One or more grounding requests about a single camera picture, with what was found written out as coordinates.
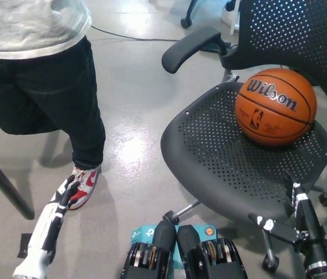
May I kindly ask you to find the orange Wilson basketball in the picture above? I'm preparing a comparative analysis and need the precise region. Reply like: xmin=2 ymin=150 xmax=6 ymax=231
xmin=234 ymin=68 xmax=318 ymax=146

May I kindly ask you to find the black floor tape patch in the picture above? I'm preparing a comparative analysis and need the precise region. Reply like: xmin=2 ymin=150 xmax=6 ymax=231
xmin=17 ymin=232 xmax=36 ymax=259

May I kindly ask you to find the black chair leg with caster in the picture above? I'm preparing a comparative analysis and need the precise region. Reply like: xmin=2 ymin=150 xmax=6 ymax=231
xmin=179 ymin=0 xmax=199 ymax=29

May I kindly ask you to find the red and white sneaker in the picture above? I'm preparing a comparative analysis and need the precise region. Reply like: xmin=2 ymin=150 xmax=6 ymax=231
xmin=66 ymin=164 xmax=102 ymax=210

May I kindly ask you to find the thin black floor cable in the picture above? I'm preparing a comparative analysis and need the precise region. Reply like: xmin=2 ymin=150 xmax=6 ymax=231
xmin=90 ymin=24 xmax=179 ymax=42

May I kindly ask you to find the person in grey shirt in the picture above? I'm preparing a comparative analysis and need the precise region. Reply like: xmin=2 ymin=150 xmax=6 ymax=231
xmin=0 ymin=0 xmax=107 ymax=170

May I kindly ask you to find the teal router box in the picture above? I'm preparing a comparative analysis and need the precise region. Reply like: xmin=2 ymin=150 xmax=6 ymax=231
xmin=130 ymin=223 xmax=218 ymax=270

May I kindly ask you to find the white shoe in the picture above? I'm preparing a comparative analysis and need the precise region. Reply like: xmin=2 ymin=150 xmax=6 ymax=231
xmin=220 ymin=0 xmax=241 ymax=27

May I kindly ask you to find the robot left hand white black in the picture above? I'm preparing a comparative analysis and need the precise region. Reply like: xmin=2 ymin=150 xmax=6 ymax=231
xmin=12 ymin=174 xmax=81 ymax=277

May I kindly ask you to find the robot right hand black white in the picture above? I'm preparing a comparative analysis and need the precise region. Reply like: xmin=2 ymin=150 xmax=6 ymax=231
xmin=247 ymin=169 xmax=327 ymax=273

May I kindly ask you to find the black perforated office chair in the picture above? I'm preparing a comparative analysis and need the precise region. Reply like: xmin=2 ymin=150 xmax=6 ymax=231
xmin=160 ymin=0 xmax=327 ymax=274

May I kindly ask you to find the black slanted table leg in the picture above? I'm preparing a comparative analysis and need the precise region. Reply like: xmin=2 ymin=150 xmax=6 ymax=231
xmin=0 ymin=139 xmax=35 ymax=221

